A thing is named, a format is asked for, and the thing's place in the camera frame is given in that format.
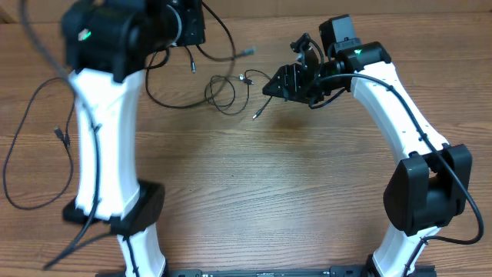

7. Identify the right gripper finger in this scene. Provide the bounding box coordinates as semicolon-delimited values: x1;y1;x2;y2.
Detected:
268;93;304;103
262;65;294;95

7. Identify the black USB cable two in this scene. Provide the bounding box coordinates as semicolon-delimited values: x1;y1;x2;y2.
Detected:
145;0;258;110

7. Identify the black USB cable one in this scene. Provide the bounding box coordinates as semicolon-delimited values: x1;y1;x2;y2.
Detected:
2;76;77;211

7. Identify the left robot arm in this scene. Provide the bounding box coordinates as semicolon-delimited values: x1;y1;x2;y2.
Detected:
61;1;204;276

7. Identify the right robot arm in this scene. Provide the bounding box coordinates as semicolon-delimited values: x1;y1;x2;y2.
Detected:
262;15;472;276

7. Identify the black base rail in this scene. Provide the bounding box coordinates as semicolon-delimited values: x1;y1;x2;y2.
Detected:
95;263;437;277

